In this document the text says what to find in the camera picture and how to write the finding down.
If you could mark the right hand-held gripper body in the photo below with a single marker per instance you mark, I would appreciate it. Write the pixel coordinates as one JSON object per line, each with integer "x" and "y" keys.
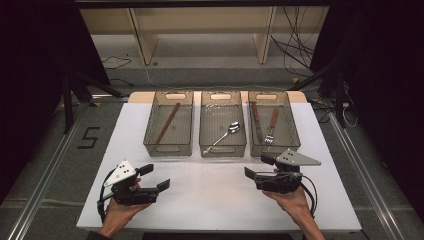
{"x": 280, "y": 181}

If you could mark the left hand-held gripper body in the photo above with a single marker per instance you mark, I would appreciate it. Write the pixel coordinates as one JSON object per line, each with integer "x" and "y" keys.
{"x": 133, "y": 195}

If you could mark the steel spoon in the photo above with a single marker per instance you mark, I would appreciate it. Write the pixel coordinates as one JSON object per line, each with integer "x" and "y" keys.
{"x": 233, "y": 127}

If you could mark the brown wooden chopstick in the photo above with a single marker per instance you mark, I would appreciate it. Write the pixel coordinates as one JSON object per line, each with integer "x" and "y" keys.
{"x": 166, "y": 124}
{"x": 169, "y": 122}

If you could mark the smoky clear plastic bin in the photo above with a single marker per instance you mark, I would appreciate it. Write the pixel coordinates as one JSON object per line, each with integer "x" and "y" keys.
{"x": 283, "y": 100}
{"x": 216, "y": 113}
{"x": 160, "y": 100}

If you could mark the person's left hand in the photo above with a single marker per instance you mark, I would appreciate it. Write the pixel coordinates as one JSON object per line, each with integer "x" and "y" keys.
{"x": 116, "y": 216}

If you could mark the person's right hand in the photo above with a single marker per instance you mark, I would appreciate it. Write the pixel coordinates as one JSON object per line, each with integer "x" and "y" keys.
{"x": 296, "y": 205}

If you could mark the yellow floor tape piece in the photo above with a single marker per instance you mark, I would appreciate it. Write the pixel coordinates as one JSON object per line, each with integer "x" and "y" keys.
{"x": 295, "y": 80}

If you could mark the black metal stand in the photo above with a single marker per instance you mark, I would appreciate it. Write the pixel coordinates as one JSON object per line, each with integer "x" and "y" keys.
{"x": 339, "y": 100}
{"x": 68, "y": 106}

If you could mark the beige wooden shelf unit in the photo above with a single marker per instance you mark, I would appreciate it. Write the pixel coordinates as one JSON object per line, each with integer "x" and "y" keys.
{"x": 143, "y": 40}

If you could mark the black curtain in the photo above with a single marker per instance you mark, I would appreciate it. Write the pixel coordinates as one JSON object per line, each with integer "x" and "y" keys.
{"x": 33, "y": 66}
{"x": 383, "y": 66}

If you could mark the metal floor rail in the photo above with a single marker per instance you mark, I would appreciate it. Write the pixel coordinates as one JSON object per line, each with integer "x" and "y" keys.
{"x": 36, "y": 200}
{"x": 366, "y": 186}

